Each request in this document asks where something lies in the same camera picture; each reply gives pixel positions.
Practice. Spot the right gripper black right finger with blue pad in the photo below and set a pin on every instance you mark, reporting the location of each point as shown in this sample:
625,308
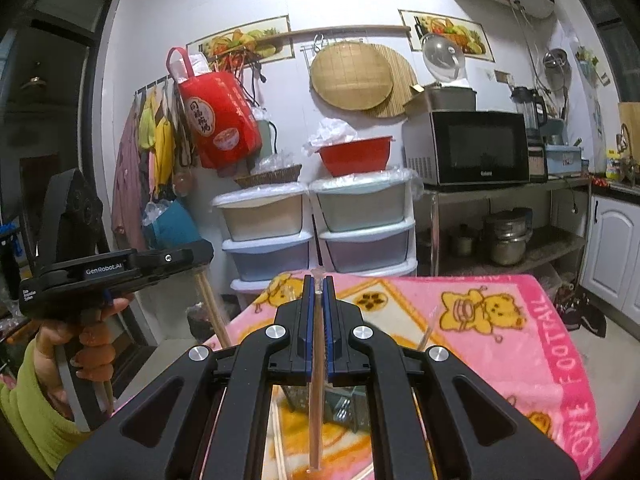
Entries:
431,416

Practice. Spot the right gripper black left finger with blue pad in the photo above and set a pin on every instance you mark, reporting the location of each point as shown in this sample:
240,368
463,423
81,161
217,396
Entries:
205,416

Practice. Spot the wooden chopsticks pair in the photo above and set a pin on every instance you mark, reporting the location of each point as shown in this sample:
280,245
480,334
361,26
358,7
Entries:
318,376

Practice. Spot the green sleeve forearm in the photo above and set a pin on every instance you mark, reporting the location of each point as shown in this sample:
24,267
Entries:
34,437

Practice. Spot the metal kitchen shelf rack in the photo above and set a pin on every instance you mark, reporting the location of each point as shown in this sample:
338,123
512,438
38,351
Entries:
547,244

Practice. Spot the white kitchen cabinets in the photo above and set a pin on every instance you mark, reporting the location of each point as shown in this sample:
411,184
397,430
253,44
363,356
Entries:
611,267

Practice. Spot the dark green utensil basket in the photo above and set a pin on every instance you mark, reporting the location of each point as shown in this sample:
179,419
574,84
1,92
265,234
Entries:
346,407

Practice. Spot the chopsticks standing in basket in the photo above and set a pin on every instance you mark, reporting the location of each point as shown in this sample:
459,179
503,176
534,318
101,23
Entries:
214,310

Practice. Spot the blue hanging bag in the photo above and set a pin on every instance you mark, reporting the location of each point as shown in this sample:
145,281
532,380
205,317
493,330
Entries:
168,224

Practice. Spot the pink cartoon bear blanket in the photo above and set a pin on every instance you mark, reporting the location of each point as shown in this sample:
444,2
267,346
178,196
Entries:
504,327

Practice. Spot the hanging clothes and towels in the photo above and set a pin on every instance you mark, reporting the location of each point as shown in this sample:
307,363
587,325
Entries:
154,160

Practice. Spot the left plastic drawer tower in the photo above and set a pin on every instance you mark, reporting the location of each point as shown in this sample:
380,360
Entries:
270,231

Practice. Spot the plastic drawer tower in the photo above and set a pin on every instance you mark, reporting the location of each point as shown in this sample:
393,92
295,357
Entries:
365,222
270,231

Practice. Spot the steel pots on shelf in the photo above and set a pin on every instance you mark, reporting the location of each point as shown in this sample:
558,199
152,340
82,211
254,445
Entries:
506,234

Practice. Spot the right plastic drawer tower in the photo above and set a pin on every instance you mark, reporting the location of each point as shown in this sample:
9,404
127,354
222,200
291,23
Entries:
365,222

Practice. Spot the red gift bag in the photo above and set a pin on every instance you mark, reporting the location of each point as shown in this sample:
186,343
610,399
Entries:
221,121

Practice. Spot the red plastic basin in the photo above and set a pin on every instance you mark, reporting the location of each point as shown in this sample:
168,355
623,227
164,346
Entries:
356,157

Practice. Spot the black microwave oven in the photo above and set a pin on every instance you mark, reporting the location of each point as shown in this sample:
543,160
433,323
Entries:
449,149

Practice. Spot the food poster left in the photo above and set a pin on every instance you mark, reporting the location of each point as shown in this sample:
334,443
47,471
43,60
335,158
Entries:
262,41

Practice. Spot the food poster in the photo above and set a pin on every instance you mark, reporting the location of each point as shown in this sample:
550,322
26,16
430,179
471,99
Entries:
469,36
262,41

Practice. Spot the black blender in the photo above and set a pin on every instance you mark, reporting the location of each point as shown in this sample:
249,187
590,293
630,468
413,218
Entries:
530,104

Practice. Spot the round bamboo tray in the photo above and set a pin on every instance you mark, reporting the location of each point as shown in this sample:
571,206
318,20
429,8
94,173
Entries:
351,76

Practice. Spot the wooden cutting board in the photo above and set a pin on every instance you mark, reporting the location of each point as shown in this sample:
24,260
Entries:
630,126

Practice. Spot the food poster right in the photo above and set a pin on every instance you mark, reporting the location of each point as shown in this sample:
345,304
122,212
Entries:
469,36

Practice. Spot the dark window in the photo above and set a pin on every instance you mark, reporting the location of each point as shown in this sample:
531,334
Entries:
621,38

